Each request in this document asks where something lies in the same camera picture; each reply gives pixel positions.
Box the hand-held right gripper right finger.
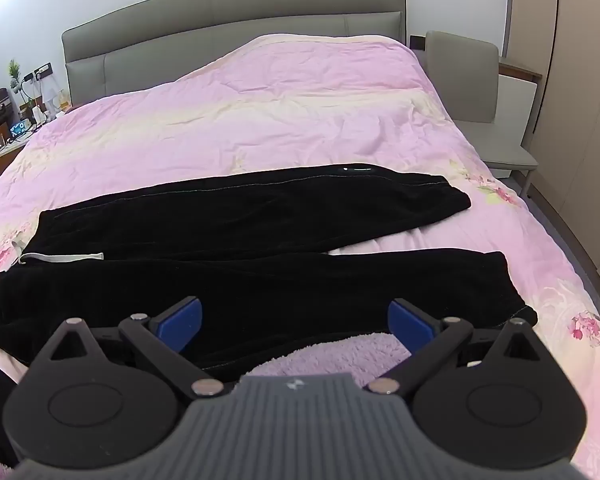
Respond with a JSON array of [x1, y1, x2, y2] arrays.
[[365, 297, 566, 396]]

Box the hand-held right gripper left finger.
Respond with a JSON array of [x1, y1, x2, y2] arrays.
[[30, 296, 236, 401]]

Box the black pants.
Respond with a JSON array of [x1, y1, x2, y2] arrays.
[[0, 162, 539, 383]]

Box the purple fleece garment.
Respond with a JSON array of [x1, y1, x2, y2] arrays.
[[0, 331, 412, 480]]

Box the pink floral blanket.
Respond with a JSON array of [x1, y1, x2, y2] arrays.
[[0, 33, 600, 480]]

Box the wooden bedside cabinet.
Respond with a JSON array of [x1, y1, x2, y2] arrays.
[[0, 125, 36, 181]]

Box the grey chair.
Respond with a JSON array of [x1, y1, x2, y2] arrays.
[[424, 30, 541, 197]]

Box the beige wardrobe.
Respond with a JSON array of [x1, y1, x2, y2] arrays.
[[505, 0, 600, 308]]

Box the grey upholstered headboard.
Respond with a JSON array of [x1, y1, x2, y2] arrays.
[[61, 0, 407, 107]]

